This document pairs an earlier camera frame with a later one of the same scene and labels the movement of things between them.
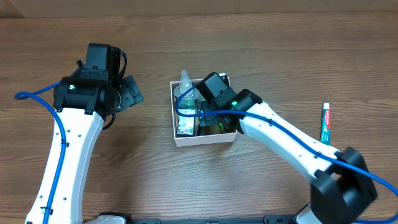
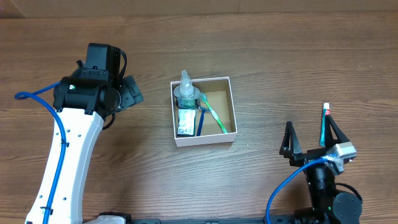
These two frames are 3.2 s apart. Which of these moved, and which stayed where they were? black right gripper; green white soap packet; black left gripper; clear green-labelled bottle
Moved: black right gripper
Stayed: black left gripper; clear green-labelled bottle; green white soap packet
